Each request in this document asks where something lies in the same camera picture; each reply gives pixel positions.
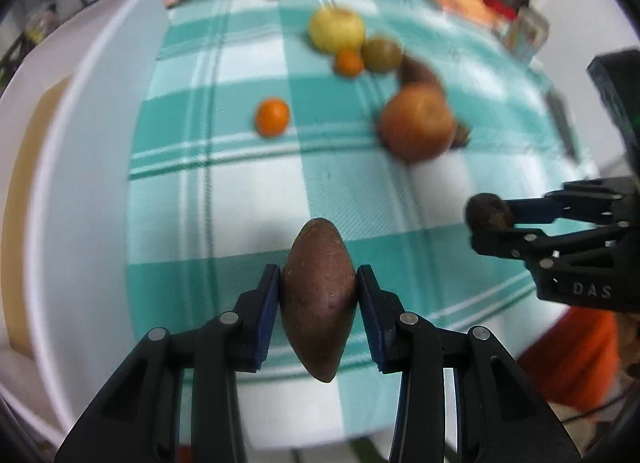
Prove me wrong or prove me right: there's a dark brown round fruit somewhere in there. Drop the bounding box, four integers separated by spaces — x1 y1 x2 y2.
464 192 514 232

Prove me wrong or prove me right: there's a brown sweet potato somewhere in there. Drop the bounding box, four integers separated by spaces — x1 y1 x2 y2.
280 218 357 383

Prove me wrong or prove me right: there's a small orange tangerine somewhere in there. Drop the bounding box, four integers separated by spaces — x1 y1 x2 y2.
255 97 291 137

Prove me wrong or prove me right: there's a green checkered tablecloth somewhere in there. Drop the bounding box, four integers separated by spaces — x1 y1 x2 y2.
124 0 601 449

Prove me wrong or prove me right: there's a green-brown kiwi fruit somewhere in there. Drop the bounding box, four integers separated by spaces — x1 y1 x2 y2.
360 38 402 73

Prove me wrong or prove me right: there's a yellow pear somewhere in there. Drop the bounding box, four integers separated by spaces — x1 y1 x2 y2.
308 5 366 55

